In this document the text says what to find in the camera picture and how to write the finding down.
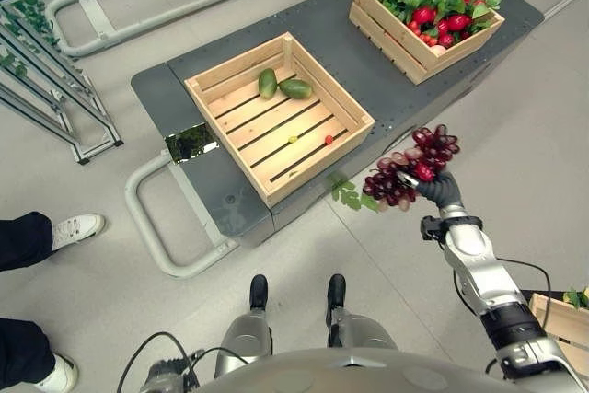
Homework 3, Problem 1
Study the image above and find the large red fruit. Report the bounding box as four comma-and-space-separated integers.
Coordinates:
446, 14, 472, 33
411, 6, 437, 26

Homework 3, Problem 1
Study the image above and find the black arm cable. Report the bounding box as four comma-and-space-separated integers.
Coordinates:
117, 331, 249, 393
496, 257, 553, 329

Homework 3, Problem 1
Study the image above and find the person's leg with white shoe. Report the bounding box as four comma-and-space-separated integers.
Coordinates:
0, 211, 106, 272
0, 318, 79, 393

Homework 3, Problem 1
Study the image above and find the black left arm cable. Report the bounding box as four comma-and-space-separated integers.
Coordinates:
117, 331, 249, 393

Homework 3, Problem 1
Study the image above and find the wooden crate with leaves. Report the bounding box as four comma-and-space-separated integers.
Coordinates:
527, 287, 589, 366

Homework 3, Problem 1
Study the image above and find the empty wooden slat crate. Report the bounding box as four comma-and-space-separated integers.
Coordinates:
184, 32, 376, 208

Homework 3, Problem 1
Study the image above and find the robot right leg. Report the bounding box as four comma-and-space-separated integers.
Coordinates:
325, 272, 399, 351

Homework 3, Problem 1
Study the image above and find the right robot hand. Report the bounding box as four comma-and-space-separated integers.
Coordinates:
396, 170, 466, 221

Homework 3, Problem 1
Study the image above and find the silver robot torso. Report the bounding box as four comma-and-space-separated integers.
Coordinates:
197, 347, 521, 393

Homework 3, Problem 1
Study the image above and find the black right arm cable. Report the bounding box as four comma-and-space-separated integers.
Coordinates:
496, 257, 553, 329

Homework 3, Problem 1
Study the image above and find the purple grape bunch with leaves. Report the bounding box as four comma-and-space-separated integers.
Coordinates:
329, 124, 461, 214

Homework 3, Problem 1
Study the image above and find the aluminium profile rack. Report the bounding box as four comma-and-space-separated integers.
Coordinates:
0, 0, 124, 165

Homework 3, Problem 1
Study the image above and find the robot left leg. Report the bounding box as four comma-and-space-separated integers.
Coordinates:
214, 273, 273, 376

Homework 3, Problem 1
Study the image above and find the robot leg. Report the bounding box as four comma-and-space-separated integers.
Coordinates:
214, 273, 273, 376
325, 272, 399, 351

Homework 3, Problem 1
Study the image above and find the wooden crate full of fruit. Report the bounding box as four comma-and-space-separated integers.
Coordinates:
348, 0, 506, 86

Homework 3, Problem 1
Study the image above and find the shiny mirror plate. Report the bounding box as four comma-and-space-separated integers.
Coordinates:
164, 122, 221, 165

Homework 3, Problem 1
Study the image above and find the long grey tube floor frame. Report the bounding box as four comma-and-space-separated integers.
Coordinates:
45, 0, 306, 58

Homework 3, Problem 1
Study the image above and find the grey metal bench platform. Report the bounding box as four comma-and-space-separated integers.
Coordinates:
131, 0, 546, 249

